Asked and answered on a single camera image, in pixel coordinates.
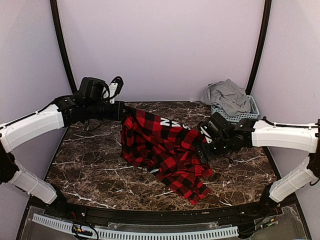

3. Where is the black frame post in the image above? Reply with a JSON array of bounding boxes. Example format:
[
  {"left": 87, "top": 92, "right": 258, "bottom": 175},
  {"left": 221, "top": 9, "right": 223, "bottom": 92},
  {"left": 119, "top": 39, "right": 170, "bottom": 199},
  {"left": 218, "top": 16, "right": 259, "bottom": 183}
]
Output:
[
  {"left": 49, "top": 0, "right": 78, "bottom": 94},
  {"left": 245, "top": 0, "right": 272, "bottom": 95}
]

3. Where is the white slotted cable duct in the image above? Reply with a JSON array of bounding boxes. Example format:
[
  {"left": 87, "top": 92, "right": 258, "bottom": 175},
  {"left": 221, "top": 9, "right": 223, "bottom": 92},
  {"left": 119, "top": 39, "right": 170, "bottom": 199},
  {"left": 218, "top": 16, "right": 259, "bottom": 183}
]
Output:
[{"left": 31, "top": 213, "right": 239, "bottom": 240}]

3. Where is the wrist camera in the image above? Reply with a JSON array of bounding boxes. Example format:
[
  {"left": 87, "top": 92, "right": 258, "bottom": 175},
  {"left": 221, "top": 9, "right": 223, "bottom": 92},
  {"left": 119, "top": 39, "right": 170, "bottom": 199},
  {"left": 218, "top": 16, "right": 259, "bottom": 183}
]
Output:
[
  {"left": 200, "top": 130, "right": 213, "bottom": 144},
  {"left": 108, "top": 76, "right": 124, "bottom": 104}
]

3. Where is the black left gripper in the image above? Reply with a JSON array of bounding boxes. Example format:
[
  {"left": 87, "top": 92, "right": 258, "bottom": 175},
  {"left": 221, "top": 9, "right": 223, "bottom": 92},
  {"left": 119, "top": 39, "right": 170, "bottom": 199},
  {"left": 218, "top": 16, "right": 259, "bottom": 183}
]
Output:
[{"left": 85, "top": 100, "right": 130, "bottom": 121}]

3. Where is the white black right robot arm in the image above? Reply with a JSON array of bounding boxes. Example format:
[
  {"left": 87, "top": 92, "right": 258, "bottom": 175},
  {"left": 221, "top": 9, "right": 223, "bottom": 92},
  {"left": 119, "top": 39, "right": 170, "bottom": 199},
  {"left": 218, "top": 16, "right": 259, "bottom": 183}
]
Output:
[{"left": 196, "top": 112, "right": 320, "bottom": 217}]

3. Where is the light blue plastic basket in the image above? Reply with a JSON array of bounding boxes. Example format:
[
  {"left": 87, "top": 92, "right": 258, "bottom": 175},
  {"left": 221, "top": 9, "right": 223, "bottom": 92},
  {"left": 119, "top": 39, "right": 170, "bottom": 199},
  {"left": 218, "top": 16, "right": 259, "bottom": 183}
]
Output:
[{"left": 211, "top": 95, "right": 260, "bottom": 123}]

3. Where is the black left frame post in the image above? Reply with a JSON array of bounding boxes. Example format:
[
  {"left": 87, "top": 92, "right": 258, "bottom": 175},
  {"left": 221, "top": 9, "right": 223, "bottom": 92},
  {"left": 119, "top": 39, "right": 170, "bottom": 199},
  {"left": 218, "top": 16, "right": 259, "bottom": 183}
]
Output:
[{"left": 49, "top": 0, "right": 78, "bottom": 94}]

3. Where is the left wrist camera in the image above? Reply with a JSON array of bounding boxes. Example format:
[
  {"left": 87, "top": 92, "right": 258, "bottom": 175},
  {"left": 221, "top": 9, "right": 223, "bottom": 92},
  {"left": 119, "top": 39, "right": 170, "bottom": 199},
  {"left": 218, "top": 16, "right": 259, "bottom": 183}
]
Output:
[{"left": 108, "top": 76, "right": 124, "bottom": 104}]

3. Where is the black right frame post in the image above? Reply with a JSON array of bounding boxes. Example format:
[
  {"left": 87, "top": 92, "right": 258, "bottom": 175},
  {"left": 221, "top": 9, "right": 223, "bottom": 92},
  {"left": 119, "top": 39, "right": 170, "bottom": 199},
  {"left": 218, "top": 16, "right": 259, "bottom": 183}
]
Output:
[{"left": 245, "top": 0, "right": 272, "bottom": 95}]

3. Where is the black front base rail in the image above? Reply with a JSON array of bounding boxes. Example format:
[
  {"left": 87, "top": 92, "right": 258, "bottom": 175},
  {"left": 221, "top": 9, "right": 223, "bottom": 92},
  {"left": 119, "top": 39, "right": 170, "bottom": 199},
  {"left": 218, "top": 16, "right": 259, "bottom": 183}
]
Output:
[{"left": 42, "top": 192, "right": 298, "bottom": 233}]

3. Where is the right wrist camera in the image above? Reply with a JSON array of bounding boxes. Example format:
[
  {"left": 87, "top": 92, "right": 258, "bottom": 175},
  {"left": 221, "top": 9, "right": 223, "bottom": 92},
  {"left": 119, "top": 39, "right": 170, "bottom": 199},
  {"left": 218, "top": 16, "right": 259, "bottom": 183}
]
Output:
[{"left": 200, "top": 130, "right": 213, "bottom": 144}]

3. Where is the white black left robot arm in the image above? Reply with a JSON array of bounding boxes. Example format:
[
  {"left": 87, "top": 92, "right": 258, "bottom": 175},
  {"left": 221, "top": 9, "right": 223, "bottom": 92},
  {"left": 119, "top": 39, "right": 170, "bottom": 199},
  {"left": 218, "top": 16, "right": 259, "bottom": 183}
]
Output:
[{"left": 0, "top": 76, "right": 125, "bottom": 218}]

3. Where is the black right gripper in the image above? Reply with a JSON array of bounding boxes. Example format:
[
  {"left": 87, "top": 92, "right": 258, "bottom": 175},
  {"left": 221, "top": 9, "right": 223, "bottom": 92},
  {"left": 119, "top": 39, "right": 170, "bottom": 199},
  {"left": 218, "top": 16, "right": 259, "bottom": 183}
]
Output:
[{"left": 195, "top": 135, "right": 233, "bottom": 163}]

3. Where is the red black plaid shirt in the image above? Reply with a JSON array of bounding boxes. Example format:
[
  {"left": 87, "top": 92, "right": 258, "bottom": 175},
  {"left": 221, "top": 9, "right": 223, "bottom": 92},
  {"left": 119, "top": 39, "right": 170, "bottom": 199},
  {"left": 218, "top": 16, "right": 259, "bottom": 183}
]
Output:
[{"left": 121, "top": 107, "right": 213, "bottom": 205}]

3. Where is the grey long sleeve shirt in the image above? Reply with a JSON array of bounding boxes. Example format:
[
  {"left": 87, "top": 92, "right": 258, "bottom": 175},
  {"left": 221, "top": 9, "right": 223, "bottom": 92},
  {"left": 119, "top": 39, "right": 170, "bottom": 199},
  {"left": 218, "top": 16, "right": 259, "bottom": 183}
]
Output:
[{"left": 200, "top": 79, "right": 249, "bottom": 116}]

